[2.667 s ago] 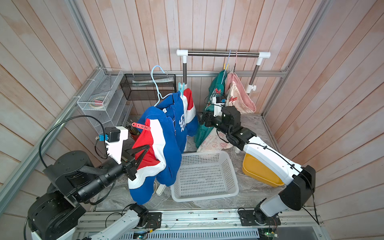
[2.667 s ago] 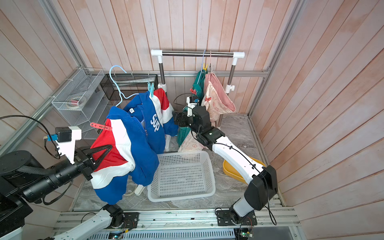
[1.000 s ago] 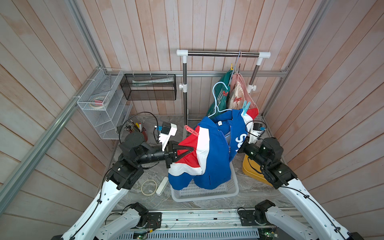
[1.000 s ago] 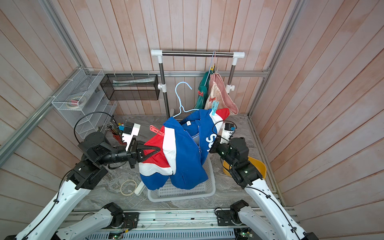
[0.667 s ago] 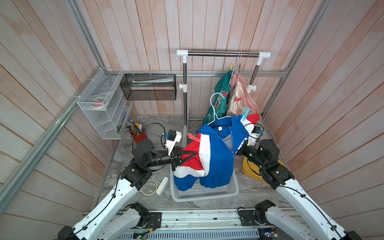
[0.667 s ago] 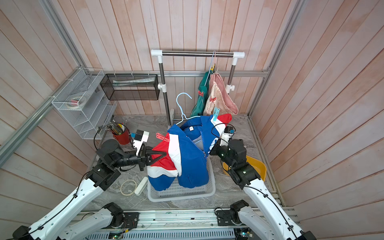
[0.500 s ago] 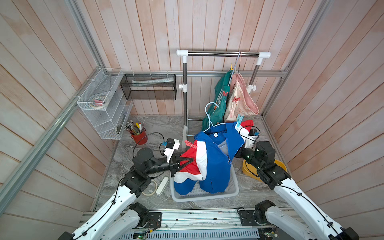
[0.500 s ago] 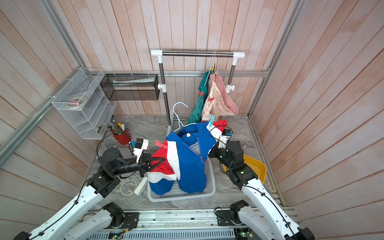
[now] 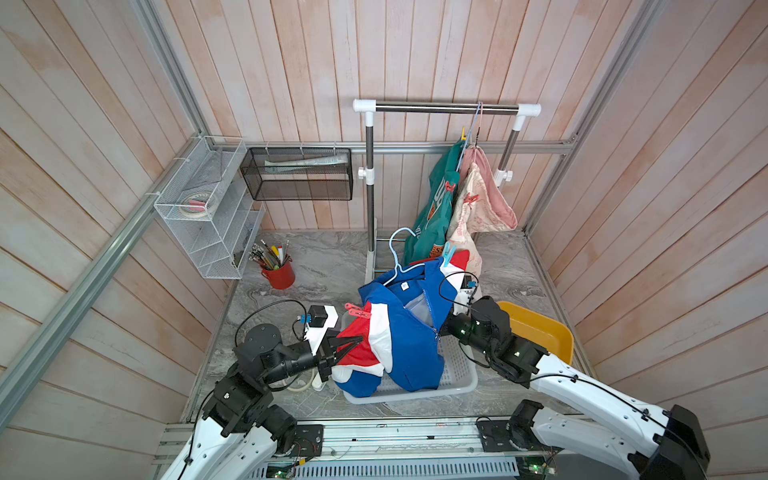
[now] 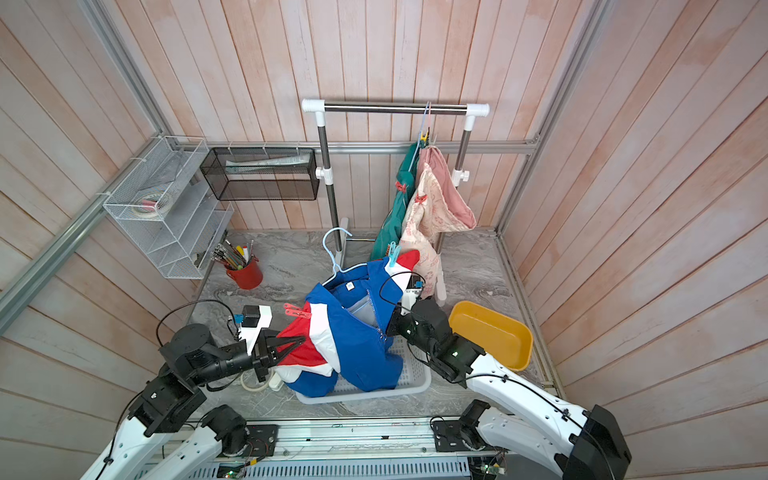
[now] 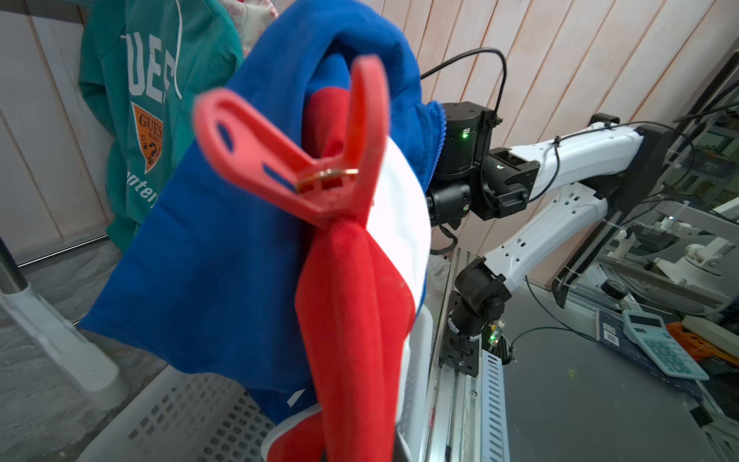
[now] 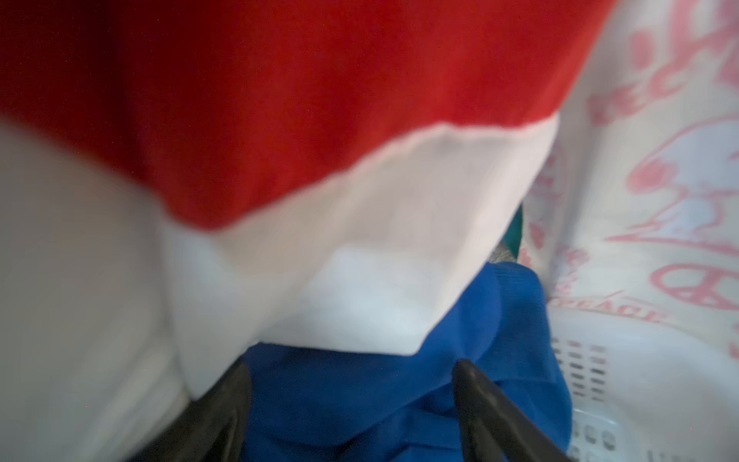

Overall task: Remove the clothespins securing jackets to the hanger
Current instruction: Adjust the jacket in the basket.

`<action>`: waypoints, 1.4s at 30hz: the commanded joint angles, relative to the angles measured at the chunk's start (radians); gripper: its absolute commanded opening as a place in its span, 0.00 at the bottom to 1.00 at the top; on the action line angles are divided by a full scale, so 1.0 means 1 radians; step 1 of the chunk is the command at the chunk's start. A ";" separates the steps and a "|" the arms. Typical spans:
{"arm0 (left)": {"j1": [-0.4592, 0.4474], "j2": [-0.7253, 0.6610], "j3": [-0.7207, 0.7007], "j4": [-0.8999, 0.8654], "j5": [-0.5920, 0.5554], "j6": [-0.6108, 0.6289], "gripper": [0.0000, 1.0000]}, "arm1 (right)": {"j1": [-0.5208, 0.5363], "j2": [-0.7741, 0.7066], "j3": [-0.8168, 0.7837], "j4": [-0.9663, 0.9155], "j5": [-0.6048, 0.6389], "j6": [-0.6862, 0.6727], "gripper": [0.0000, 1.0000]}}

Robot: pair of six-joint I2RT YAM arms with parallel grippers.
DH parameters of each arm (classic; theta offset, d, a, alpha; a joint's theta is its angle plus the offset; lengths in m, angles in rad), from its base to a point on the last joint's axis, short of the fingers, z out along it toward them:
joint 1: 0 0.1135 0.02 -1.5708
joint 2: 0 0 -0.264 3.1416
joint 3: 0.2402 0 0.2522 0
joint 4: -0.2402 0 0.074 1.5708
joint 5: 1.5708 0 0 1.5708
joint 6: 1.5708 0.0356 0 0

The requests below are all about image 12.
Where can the white plastic laundry basket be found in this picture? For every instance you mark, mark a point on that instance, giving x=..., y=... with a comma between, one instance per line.
x=644, y=392

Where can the cream pink print jacket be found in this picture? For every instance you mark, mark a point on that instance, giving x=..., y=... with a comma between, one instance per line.
x=635, y=212

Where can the blue red white jacket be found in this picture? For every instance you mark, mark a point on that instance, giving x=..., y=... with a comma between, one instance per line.
x=184, y=180

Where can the green jacket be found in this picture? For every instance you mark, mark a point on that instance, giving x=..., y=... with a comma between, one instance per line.
x=513, y=236

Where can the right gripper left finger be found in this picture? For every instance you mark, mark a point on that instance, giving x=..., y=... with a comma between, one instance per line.
x=211, y=428

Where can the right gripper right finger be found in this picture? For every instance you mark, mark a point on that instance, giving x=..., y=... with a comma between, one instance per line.
x=492, y=428

